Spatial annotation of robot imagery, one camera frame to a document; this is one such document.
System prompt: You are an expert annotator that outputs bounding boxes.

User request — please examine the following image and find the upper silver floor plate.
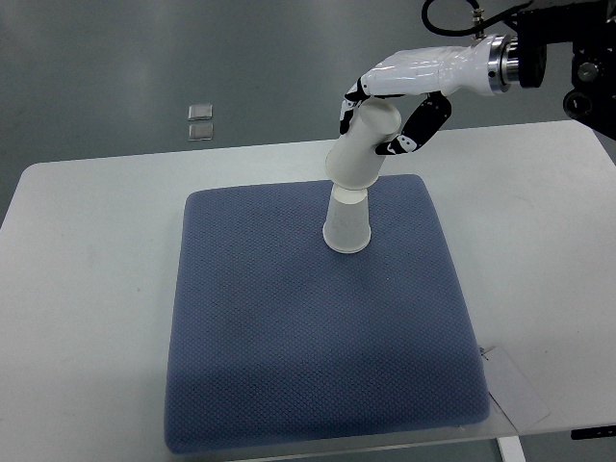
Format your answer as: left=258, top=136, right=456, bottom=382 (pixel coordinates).
left=188, top=103, right=213, bottom=121

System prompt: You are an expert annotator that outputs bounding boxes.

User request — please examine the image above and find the blue textured cushion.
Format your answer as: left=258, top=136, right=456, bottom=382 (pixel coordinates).
left=165, top=174, right=490, bottom=454

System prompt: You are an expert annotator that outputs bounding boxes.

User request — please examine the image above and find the white paper cup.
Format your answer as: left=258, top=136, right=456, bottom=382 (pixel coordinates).
left=325, top=98, right=401, bottom=191
left=322, top=184, right=372, bottom=254

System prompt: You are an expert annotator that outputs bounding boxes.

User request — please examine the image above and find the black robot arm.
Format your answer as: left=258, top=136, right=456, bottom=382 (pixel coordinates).
left=421, top=1, right=615, bottom=140

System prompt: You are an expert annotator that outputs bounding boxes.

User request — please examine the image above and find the white table leg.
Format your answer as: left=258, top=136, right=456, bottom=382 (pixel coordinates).
left=497, top=436, right=526, bottom=462

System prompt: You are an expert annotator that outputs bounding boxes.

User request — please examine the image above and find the black bracket at table edge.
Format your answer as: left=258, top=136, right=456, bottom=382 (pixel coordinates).
left=570, top=424, right=616, bottom=441

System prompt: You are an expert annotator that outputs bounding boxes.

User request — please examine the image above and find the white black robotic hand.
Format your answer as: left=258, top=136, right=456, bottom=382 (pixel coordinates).
left=340, top=35, right=521, bottom=155

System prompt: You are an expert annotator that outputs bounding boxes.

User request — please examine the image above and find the white cushion tag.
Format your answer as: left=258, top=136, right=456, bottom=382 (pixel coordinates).
left=481, top=347, right=550, bottom=432

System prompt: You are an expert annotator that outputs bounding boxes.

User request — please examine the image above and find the white paper cup on cushion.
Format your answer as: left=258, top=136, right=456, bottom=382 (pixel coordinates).
left=322, top=184, right=372, bottom=254

